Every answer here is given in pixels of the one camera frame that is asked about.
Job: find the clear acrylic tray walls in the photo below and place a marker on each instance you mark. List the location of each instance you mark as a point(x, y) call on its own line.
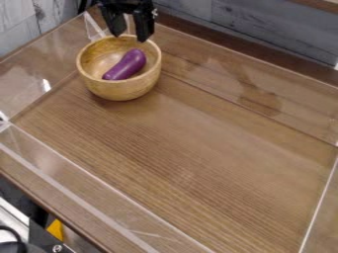
point(211, 166)

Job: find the light wooden bowl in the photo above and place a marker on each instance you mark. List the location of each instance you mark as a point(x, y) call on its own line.
point(102, 54)

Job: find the purple toy eggplant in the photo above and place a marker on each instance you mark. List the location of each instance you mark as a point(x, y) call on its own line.
point(130, 65)

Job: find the black base with screw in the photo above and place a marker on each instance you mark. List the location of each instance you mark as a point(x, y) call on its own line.
point(42, 242)

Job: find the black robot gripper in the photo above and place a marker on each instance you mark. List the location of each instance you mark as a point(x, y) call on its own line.
point(142, 8)

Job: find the yellow tag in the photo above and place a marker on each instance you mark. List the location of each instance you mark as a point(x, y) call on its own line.
point(55, 229)

